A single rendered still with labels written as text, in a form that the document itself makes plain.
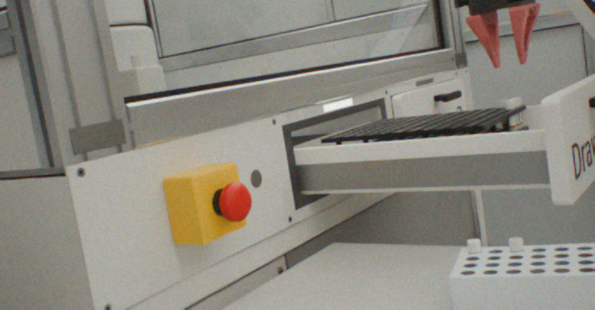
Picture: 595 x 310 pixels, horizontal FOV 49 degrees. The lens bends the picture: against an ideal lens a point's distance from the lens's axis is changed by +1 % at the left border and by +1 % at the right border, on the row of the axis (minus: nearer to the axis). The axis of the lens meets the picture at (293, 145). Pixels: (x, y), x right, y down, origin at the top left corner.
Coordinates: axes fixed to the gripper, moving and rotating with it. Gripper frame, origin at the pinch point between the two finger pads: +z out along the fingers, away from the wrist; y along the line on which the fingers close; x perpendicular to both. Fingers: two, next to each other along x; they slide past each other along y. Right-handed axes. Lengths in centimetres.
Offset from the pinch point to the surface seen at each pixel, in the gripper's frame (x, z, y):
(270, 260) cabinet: -26.9, 18.5, -23.8
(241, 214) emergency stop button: -39.2, 8.5, -15.6
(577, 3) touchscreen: 75, -5, -8
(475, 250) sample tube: -29.4, 15.2, 4.0
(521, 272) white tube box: -33.5, 15.4, 9.5
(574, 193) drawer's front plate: -18.0, 13.1, 10.4
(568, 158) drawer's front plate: -18.3, 9.3, 10.5
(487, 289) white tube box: -35.3, 16.4, 7.0
